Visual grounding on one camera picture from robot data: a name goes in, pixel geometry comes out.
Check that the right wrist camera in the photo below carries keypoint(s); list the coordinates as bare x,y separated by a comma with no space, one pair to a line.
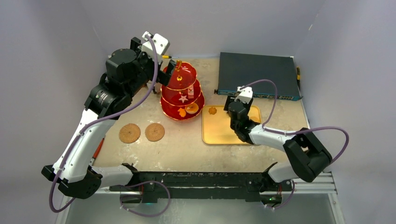
244,94

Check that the red three-tier cake stand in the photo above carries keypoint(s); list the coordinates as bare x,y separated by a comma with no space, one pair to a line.
184,76

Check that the pink layered cake slice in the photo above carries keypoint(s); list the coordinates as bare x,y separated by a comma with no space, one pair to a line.
191,93

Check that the swirl butter cookie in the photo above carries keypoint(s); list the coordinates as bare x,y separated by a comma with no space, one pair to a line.
212,110

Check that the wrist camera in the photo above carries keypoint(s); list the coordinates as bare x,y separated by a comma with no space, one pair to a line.
244,94
155,45

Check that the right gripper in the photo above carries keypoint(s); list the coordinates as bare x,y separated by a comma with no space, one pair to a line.
236,101

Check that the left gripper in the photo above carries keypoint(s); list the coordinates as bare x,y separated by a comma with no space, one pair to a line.
162,77

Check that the white-iced star cookie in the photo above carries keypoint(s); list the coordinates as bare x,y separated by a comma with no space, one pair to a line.
183,99

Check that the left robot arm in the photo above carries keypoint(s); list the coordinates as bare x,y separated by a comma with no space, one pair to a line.
127,71

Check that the yellow frosted donut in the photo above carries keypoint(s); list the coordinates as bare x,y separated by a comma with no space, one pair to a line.
192,108

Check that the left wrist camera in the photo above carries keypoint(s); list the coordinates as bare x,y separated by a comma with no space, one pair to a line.
155,45

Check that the white enamel mug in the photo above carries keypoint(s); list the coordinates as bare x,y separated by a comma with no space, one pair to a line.
151,85

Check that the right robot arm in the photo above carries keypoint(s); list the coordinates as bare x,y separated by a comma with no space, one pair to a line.
307,156

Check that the orange fish-shaped cake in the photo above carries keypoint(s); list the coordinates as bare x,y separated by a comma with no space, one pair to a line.
182,112

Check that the yellow serving tray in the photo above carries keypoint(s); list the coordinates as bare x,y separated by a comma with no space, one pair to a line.
216,128

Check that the black base frame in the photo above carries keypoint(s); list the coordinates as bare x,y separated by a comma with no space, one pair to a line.
251,187

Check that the dark network switch box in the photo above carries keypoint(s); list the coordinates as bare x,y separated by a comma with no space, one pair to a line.
236,69

